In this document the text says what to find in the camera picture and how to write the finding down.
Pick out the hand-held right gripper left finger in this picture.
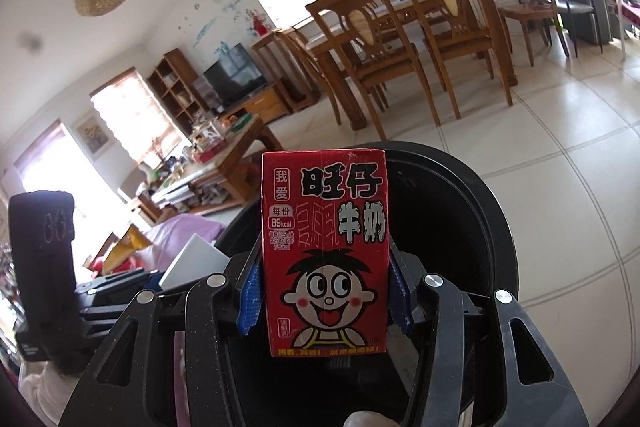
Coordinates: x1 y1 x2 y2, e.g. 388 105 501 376
59 232 266 427

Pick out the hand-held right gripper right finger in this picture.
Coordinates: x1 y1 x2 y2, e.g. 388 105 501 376
387 242 593 427

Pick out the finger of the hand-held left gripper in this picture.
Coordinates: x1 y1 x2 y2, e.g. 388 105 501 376
75 271 166 309

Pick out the black trash bin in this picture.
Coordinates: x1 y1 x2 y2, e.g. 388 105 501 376
215 140 522 427

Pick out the red milk carton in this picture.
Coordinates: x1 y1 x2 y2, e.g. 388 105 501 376
261 148 392 358

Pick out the person's left forearm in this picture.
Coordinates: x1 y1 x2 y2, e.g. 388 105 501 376
17 354 88 427

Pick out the person's right hand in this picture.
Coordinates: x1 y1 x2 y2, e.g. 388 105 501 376
345 409 384 427

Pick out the yellow snack packet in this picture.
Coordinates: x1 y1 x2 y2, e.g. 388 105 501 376
102 226 152 276

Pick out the white flat box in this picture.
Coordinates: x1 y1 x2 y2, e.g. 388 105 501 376
159 237 227 294

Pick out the purple blanket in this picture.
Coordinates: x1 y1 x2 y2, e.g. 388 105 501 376
144 214 227 273

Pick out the stack of magazines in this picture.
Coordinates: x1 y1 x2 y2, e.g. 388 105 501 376
150 184 223 214

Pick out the wooden coffee table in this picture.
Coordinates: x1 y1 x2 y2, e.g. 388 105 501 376
137 114 286 224

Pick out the framed flower painting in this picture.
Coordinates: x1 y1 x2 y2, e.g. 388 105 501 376
75 114 114 156

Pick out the large window with blind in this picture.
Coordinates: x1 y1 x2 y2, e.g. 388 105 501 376
90 67 184 168

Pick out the wooden television stand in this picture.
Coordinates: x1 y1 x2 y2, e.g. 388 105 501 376
220 84 294 124

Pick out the wooden bookshelf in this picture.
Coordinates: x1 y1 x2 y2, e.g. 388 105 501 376
147 48 211 140

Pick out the black flat television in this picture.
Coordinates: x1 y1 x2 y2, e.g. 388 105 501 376
202 43 269 108

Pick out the wooden dining chair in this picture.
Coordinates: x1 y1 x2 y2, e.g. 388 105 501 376
393 0 515 108
500 0 572 68
306 0 442 134

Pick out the tall wooden side table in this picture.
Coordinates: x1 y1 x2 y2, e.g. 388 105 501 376
250 28 322 114

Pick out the wooden dining table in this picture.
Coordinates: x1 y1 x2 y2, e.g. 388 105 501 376
305 0 520 128

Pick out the dark grey armchair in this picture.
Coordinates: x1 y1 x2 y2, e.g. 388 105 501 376
547 0 623 58

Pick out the white chair red cushion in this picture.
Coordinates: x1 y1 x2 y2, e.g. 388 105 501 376
617 0 640 60

